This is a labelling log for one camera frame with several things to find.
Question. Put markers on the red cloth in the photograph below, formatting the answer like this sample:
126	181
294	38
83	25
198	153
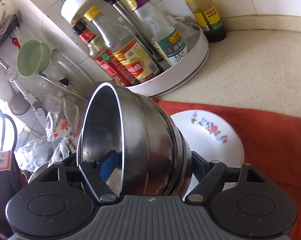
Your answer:
272	142

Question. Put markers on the white floral plate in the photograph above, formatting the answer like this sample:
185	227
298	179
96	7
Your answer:
211	137

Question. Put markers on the steel bowl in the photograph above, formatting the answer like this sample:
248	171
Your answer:
177	157
184	167
131	124

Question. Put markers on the purple label clear bottle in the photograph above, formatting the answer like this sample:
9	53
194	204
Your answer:
159	30

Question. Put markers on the clear plastic bags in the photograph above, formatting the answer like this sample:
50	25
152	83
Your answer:
61	126

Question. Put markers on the green plastic ladle cup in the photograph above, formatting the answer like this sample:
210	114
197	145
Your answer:
33	58

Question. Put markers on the steel black top bottle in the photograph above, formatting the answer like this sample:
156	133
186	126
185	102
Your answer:
131	23

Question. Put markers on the red label dark bottle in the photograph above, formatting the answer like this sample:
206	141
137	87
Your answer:
102	56

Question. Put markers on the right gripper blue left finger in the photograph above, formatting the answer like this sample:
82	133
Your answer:
108	164

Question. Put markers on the white round condiment rack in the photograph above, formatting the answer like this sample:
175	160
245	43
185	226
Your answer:
176	75

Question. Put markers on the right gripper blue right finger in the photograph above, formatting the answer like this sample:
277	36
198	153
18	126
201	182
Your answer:
201	167

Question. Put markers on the hanging mesh strainer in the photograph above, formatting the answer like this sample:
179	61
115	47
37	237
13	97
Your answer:
18	103

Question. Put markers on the steel bowl back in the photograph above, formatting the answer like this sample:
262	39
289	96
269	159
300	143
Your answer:
177	157

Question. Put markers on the yellow green label oil bottle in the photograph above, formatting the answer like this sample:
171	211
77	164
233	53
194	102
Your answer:
208	19

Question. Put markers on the yellow cap sauce bottle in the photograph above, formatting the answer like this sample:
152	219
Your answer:
124	46

